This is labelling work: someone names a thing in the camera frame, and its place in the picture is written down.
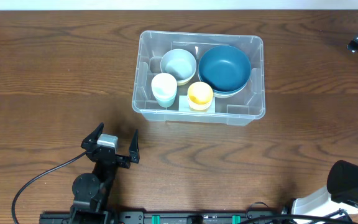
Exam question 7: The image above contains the clear plastic storage container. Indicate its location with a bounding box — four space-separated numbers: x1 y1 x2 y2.
132 30 266 126

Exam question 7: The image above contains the white small bowl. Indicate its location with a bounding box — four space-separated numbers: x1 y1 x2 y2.
177 67 196 81

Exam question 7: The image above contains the dark blue bowl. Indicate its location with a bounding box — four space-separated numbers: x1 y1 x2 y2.
197 45 252 92
198 74 250 95

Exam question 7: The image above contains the green cup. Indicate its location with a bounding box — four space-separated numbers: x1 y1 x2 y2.
156 98 175 108

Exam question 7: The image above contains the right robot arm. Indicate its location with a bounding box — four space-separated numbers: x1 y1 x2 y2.
289 161 358 216

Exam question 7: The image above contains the pink cup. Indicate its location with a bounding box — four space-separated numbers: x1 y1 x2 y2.
188 100 212 108

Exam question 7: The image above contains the right black cable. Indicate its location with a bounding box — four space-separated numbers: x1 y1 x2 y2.
237 201 354 224

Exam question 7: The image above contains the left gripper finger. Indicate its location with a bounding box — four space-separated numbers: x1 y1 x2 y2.
129 129 140 164
81 123 104 151

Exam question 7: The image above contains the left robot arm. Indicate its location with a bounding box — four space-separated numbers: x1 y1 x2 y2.
72 123 140 213

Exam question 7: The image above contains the beige large bowl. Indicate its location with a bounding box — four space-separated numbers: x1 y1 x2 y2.
213 84 247 98

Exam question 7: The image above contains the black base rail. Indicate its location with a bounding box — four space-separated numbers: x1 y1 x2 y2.
39 210 291 224

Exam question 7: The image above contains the yellow small bowl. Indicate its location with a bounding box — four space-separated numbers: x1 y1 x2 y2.
177 77 191 86

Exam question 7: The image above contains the light grey small bowl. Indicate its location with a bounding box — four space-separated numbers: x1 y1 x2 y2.
160 49 197 83

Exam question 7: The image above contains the light blue cup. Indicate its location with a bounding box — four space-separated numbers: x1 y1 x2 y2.
153 93 177 101

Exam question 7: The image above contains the yellow cup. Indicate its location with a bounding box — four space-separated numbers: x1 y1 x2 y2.
189 106 213 113
188 82 213 105

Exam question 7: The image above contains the cream white cup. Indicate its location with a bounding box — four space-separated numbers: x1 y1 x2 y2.
151 73 177 95

